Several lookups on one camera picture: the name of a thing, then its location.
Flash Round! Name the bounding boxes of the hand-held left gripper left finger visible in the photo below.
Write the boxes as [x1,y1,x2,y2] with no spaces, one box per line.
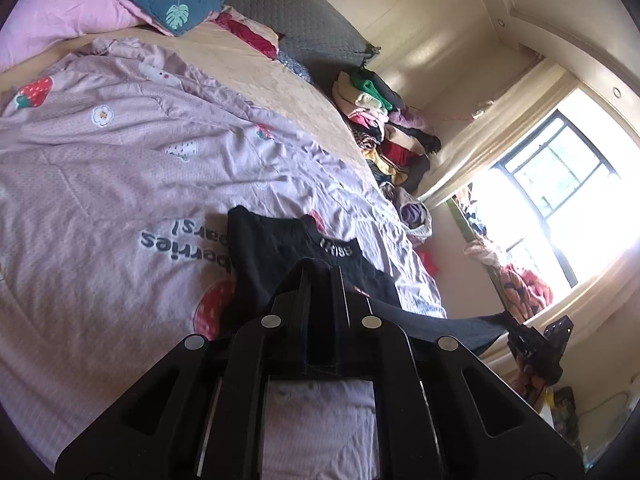
[54,258,323,480]

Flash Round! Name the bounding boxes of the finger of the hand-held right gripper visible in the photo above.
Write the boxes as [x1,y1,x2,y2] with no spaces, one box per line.
[544,316,575,357]
[504,310,564,387]

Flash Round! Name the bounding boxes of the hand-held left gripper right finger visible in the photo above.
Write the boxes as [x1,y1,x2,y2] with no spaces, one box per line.
[322,262,584,480]

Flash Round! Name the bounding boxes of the black sweater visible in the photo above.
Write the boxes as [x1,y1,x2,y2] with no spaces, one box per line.
[222,205,516,361]

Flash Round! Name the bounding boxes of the clothes on windowsill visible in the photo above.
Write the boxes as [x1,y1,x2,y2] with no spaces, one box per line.
[452,185,556,323]

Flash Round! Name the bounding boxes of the printed bag of clothes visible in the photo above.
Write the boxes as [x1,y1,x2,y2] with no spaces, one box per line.
[382,185,433,238]

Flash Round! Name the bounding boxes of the pile of folded clothes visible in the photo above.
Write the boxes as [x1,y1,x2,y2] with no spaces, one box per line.
[332,70,443,193]

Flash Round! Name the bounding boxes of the red plastic bag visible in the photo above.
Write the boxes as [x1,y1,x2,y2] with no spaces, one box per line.
[417,249,443,277]

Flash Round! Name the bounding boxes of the window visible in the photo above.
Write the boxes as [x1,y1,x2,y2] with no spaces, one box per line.
[470,110,631,291]

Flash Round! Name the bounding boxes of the cream curtain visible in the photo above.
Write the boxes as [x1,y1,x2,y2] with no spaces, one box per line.
[417,60,581,208]

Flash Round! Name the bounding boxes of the lilac strawberry print duvet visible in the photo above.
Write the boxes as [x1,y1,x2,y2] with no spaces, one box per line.
[0,37,448,480]

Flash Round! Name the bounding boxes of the blue patterned cloth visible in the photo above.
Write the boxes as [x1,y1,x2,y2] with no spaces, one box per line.
[277,50,316,83]

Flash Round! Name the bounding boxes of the beige bedsheet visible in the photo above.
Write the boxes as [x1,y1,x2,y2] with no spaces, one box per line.
[0,25,376,176]

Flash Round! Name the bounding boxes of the red white pillow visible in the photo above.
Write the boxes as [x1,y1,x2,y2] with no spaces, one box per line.
[215,7,286,61]

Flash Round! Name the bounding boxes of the grey quilted headboard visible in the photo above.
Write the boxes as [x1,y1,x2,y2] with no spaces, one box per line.
[200,0,382,81]

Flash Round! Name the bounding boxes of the pink quilt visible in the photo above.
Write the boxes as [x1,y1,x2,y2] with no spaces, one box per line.
[0,0,156,73]

